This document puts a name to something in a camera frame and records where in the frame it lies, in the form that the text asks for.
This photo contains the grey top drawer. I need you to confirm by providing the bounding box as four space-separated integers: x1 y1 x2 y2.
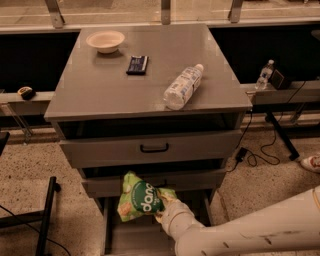
60 130 242 169

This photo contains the grey drawer cabinet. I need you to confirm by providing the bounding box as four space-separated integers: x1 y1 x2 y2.
43 23 253 256

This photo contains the white paper bowl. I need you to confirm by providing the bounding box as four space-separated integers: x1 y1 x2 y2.
86 30 125 54

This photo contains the grey bottom drawer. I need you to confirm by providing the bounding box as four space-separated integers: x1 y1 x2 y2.
100 189 216 256

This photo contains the black yellow tape measure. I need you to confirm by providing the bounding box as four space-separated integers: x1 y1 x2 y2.
18 86 36 100

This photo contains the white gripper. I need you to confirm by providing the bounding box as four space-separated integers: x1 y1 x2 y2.
154 189 204 240

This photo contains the dark chocolate bar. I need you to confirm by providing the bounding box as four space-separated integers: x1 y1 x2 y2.
126 56 149 75

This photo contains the grey drawer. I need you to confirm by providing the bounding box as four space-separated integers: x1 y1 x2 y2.
60 130 242 169
100 189 216 256
82 169 226 198

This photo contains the black table leg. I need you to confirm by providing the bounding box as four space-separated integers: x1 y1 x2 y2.
266 111 299 161

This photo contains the black box on ledge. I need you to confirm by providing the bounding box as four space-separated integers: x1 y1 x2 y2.
270 69 288 90

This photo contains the black chair leg frame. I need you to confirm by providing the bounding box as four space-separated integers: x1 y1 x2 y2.
0 131 62 256

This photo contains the grey middle drawer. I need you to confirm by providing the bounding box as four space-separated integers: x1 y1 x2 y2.
82 169 226 198

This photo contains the clear plastic water bottle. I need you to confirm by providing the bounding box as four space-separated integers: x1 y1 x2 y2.
163 64 204 110

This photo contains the small background water bottle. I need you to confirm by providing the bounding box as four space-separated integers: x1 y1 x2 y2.
255 59 274 90

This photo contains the green rice chip bag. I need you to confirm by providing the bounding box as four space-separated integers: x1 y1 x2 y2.
117 171 172 222

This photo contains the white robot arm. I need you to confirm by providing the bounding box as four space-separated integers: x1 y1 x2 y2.
161 186 320 256

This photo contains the black power adapter with cable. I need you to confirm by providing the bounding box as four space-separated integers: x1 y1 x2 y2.
226 79 308 173

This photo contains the white shoe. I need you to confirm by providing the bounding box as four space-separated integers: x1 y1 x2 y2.
301 155 320 173

